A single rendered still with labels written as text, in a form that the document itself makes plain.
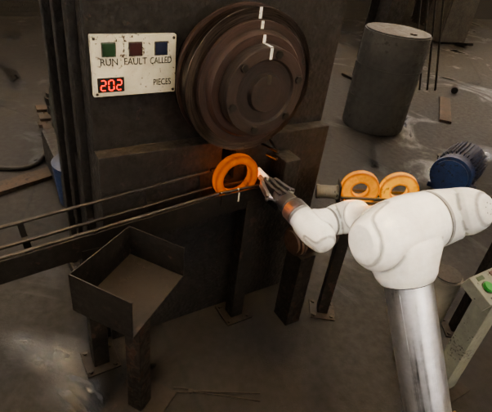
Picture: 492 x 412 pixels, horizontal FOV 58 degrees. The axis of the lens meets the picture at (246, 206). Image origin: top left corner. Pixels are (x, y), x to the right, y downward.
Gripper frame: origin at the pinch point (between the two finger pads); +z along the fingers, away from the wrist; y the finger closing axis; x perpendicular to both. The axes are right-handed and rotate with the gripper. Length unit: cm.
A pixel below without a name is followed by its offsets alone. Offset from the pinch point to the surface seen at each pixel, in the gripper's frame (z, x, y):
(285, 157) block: 1.5, 5.5, 10.7
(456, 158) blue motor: 31, -44, 189
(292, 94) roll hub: -6.8, 36.7, -0.4
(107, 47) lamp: 15, 45, -53
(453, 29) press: 400, -85, 676
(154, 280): -25, -12, -53
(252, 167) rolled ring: 0.4, 4.5, -4.7
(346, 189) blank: -15.3, -2.8, 31.7
